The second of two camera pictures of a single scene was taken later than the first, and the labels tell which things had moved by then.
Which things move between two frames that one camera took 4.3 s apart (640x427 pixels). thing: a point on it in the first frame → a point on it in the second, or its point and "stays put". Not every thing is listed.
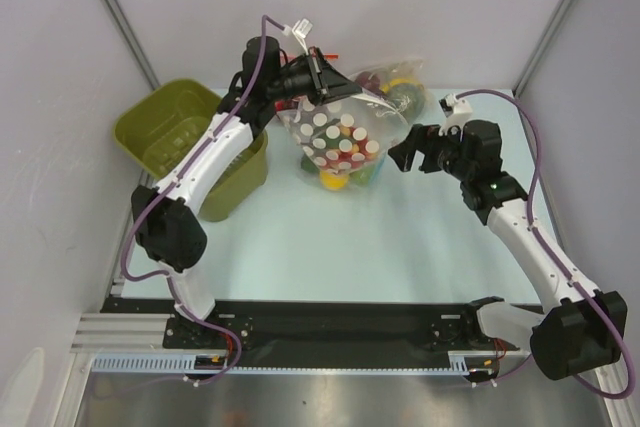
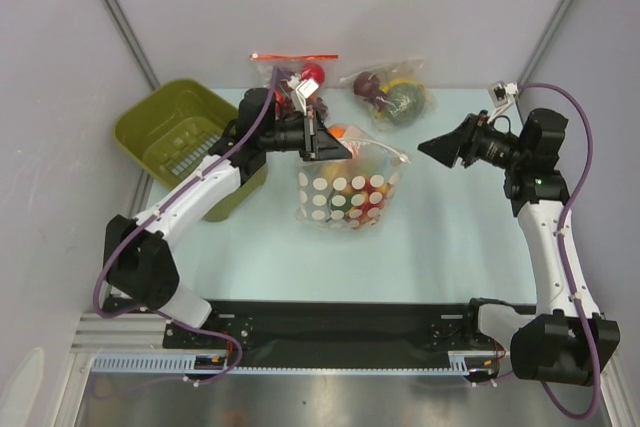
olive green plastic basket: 157,124 stays put
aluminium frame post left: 115,13 stays put
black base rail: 315,327 stays put
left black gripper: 326,83 → 319,144
